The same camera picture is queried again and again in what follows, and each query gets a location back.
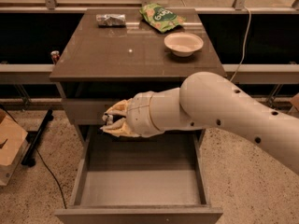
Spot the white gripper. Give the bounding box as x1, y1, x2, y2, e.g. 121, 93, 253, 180
101, 91, 163, 138

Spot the blue rxbar wrapper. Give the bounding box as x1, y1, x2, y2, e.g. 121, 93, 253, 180
107, 115, 113, 125

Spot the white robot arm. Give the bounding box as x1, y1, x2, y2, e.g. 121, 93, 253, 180
101, 72, 299, 174

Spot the closed top drawer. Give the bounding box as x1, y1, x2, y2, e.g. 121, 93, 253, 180
62, 99, 118, 125

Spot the grey drawer cabinet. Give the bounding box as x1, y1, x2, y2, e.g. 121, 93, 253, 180
49, 7, 228, 224

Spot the open middle drawer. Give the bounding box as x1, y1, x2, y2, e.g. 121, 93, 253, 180
55, 126, 223, 224

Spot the small red can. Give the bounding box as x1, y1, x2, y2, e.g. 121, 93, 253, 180
50, 50, 60, 64

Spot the white paper bowl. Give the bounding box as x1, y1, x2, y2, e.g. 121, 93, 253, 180
164, 32, 204, 57

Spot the silver foil snack packet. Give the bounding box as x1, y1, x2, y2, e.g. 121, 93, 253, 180
96, 14, 126, 27

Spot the black stand leg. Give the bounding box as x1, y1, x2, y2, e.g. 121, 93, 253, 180
21, 109, 53, 167

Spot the cardboard box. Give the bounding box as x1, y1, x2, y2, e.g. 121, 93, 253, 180
0, 110, 28, 186

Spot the green snack bag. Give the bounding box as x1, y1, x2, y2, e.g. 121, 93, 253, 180
139, 3, 186, 34

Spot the box at right edge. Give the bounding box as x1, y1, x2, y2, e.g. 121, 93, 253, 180
290, 92, 299, 111

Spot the black cable on floor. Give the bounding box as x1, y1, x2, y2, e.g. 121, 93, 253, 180
0, 105, 67, 209

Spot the white cable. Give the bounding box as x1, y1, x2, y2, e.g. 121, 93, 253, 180
229, 7, 252, 82

